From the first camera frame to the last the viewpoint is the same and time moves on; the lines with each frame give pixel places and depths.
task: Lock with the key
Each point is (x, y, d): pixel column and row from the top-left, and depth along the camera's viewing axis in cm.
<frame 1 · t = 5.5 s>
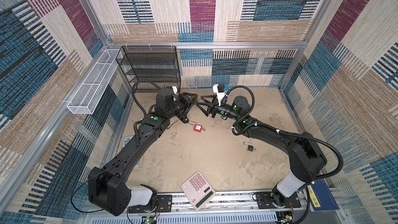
left hand: (198, 95, 73), fingers open
right hand: (198, 102, 74), fingers open
red padlock: (197, 128, 99), point 3 cm above the table
small black padlock: (250, 148, 93), on the table

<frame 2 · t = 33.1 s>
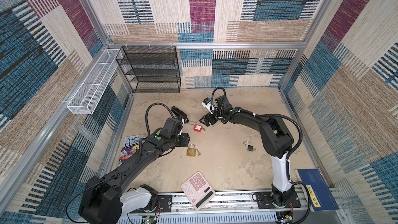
left hand: (187, 136, 82), fingers open
right hand: (205, 118, 97), fingers open
brass padlock: (191, 152, 91), on the table
the other named things where they were.

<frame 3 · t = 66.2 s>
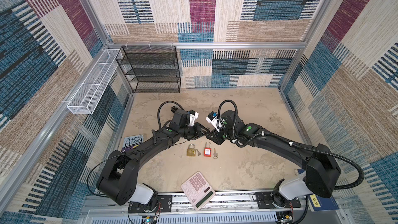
left hand: (209, 130, 80), fingers open
right hand: (210, 137, 80), fingers open
red padlock: (208, 150, 90), point 2 cm above the table
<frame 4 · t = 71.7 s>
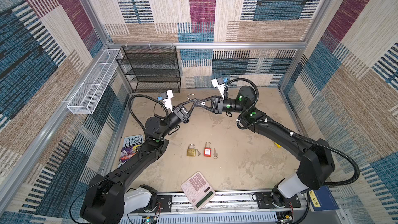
left hand: (197, 100, 63), fingers open
right hand: (198, 106, 64), fingers closed
